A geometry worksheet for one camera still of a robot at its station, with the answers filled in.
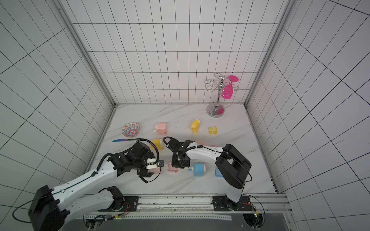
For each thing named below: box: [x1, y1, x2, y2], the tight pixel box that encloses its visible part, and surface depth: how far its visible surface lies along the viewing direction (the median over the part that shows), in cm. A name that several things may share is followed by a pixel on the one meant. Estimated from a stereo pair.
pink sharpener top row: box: [153, 123, 168, 136], surface depth 100 cm
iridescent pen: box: [111, 137, 145, 142], surface depth 102 cm
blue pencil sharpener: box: [187, 163, 207, 177], surface depth 80 cm
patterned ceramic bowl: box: [121, 122, 141, 138], surface depth 102 cm
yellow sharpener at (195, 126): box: [189, 119, 201, 135], surface depth 100 cm
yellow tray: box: [208, 126, 218, 135], surface depth 103 cm
